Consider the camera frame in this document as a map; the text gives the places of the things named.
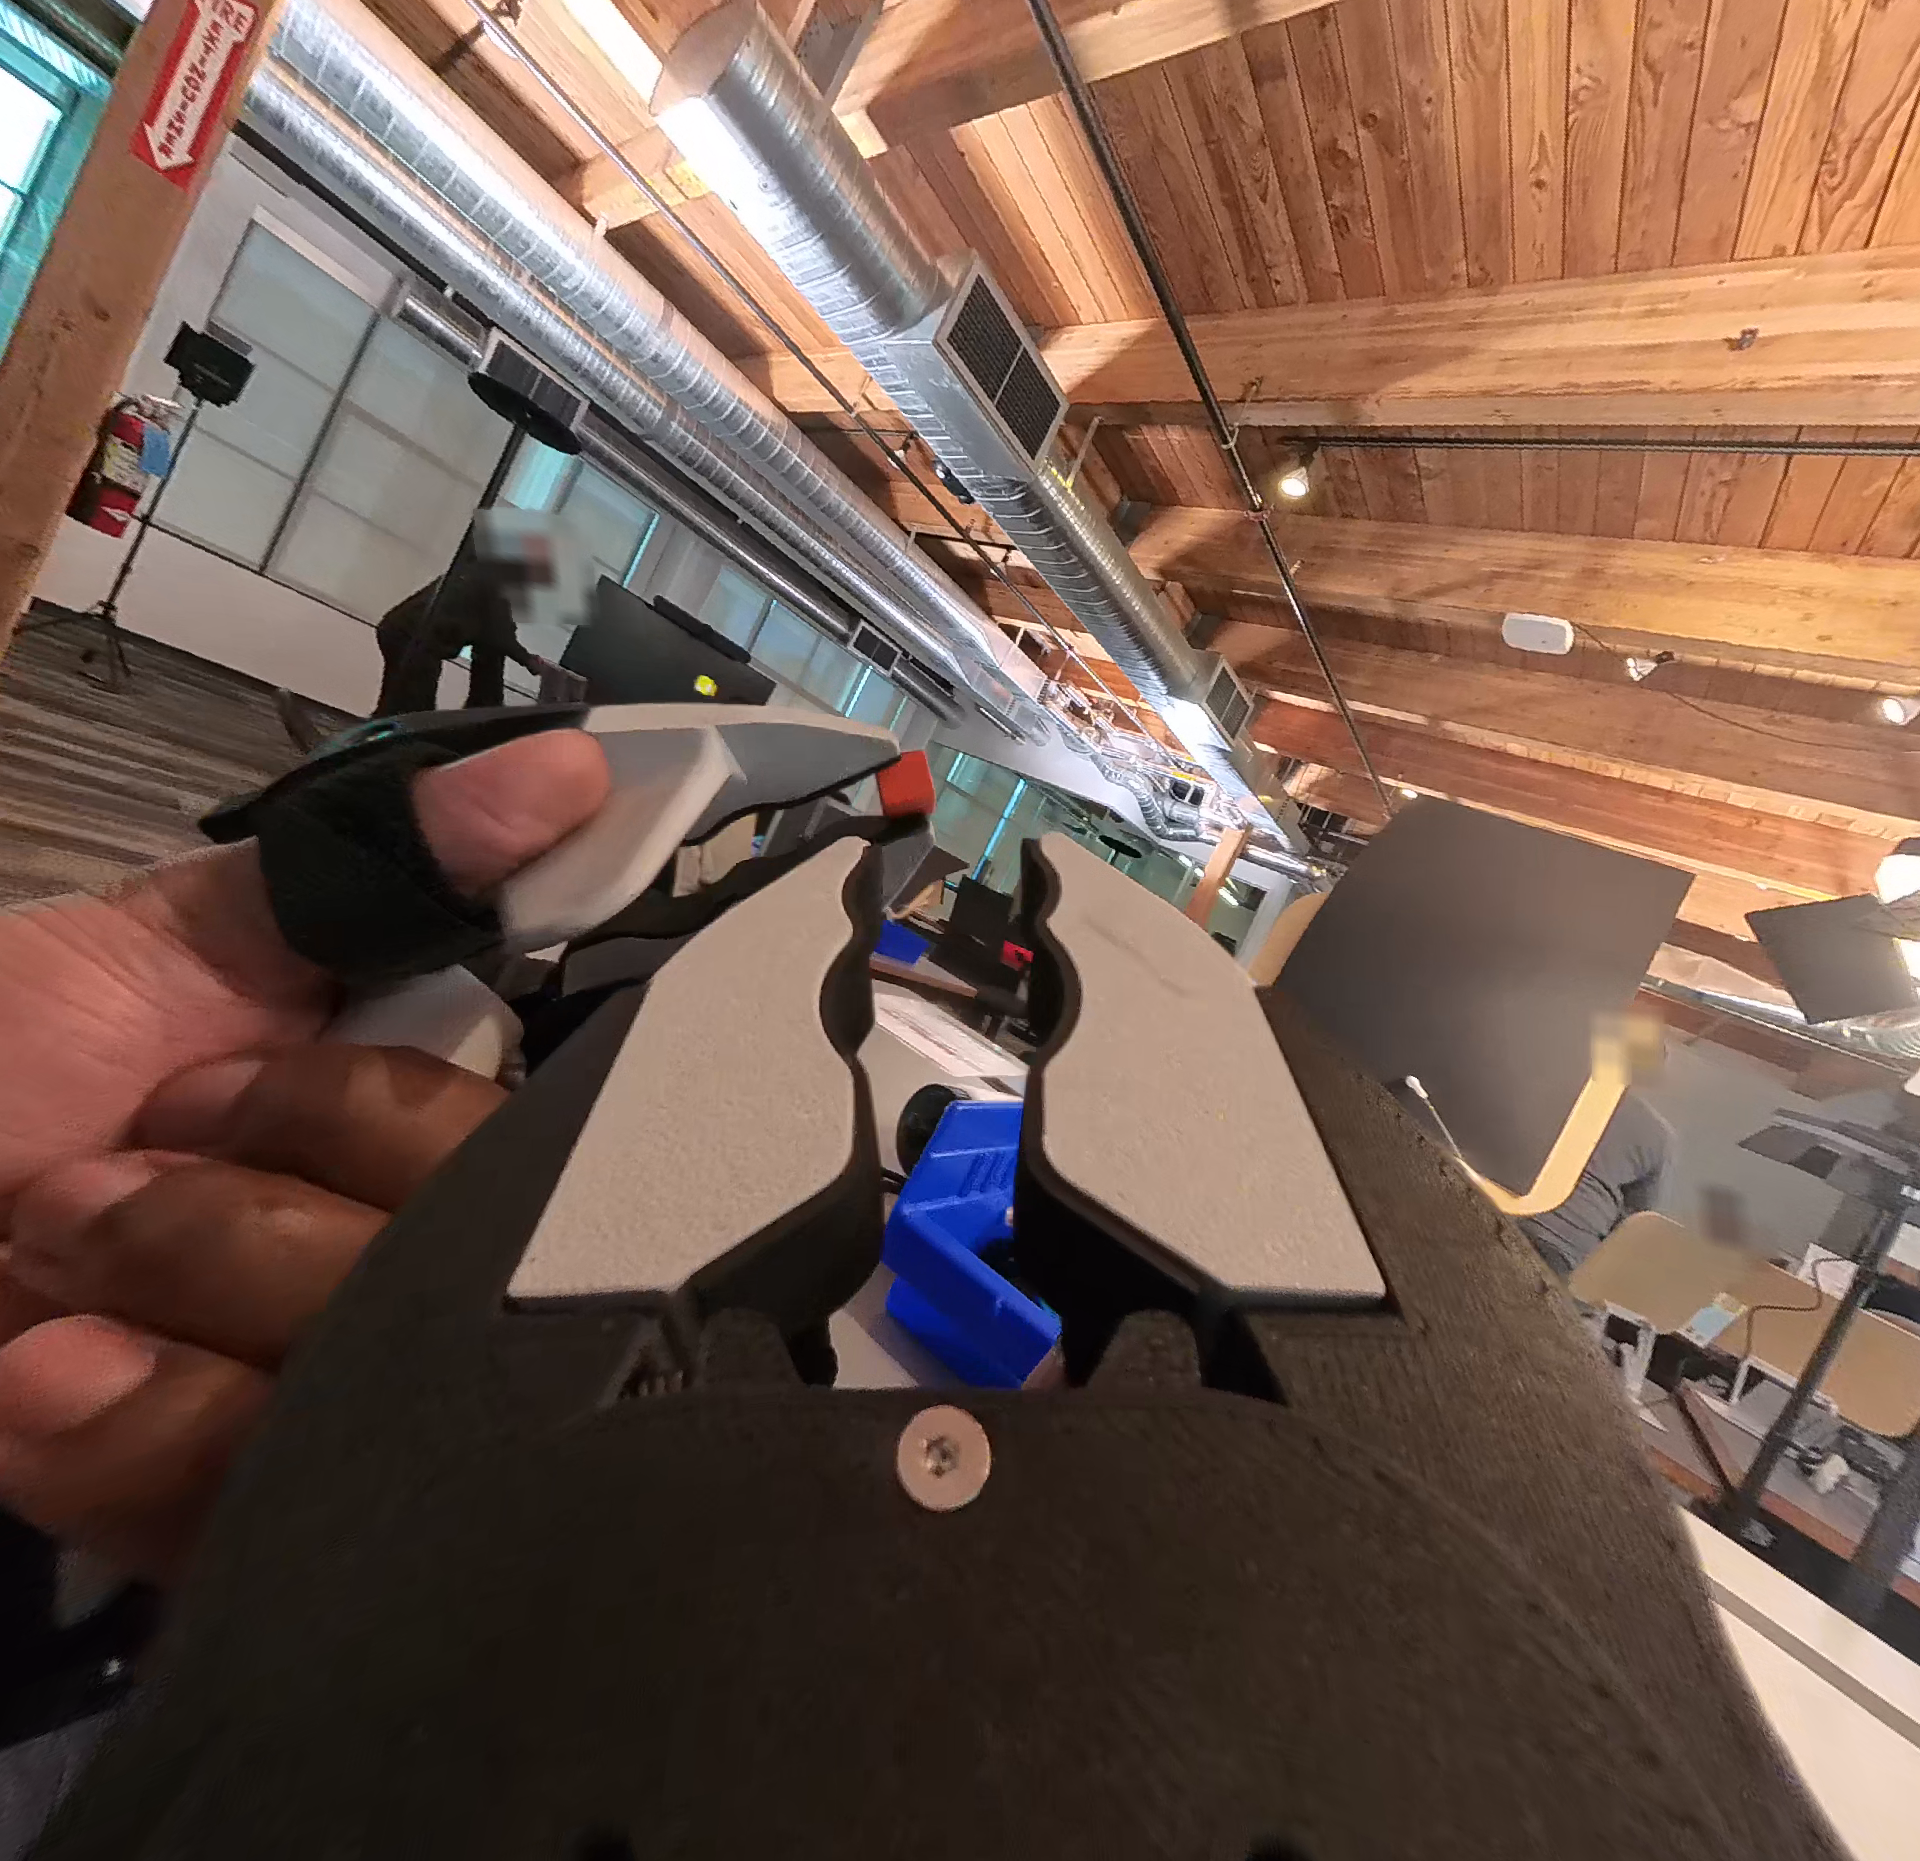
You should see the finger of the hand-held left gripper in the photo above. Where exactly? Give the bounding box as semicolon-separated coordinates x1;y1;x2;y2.
676;813;937;925
724;710;910;820

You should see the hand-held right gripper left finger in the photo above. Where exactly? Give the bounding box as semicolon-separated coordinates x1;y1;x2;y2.
508;837;887;1332

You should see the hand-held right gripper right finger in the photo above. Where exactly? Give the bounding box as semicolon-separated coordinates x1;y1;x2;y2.
1020;834;1392;1310

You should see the person's left hand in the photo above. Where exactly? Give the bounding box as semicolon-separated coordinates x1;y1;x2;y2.
0;728;610;1581

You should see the black monitor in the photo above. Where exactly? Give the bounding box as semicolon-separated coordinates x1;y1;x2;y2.
559;578;781;710

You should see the large blue plastic bin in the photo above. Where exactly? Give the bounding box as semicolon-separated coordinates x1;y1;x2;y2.
878;1094;1069;1390

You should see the black panel wooden rim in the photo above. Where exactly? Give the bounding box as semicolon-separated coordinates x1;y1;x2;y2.
1249;797;1700;1219

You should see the black tripod stand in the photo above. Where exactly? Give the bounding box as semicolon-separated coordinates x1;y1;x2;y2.
28;320;257;689

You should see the red fire extinguisher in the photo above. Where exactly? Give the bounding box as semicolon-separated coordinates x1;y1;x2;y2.
69;394;160;538

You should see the small black panel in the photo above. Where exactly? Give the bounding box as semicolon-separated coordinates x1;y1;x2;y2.
1742;893;1920;1026

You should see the red and white sign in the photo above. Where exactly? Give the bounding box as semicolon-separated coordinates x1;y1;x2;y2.
133;0;261;193

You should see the silver vent duct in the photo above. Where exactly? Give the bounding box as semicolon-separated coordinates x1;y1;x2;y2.
649;0;1310;845

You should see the silver spiral air duct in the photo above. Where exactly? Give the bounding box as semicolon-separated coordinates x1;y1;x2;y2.
236;0;1056;725

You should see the wooden support post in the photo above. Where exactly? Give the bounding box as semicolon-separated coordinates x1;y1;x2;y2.
0;0;314;651

